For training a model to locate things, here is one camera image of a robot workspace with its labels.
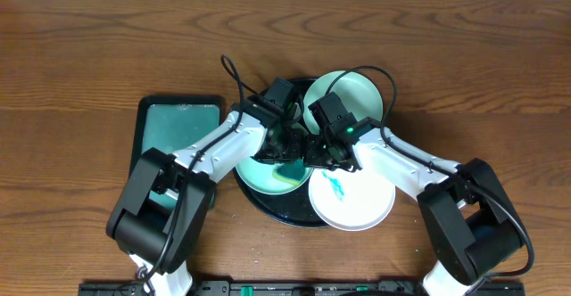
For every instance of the green yellow sponge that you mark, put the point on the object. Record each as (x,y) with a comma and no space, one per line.
(292,173)

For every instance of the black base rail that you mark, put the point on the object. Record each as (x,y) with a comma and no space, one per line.
(225,288)

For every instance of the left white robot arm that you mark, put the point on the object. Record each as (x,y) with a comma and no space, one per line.
(162,208)

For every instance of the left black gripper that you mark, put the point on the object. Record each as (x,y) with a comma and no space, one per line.
(282,146)

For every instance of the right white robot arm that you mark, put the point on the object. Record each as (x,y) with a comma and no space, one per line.
(471,222)

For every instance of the round black serving tray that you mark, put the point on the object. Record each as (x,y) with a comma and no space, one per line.
(292,208)

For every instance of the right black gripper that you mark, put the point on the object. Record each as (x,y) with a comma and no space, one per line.
(328,156)

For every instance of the white plate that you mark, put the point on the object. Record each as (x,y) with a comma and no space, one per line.
(351,201)

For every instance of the dark rectangular water tray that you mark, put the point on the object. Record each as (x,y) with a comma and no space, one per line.
(172,122)

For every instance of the pale green plate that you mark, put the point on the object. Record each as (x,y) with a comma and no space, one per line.
(357,93)

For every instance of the mint green plate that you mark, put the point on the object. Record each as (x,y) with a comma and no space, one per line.
(258,176)

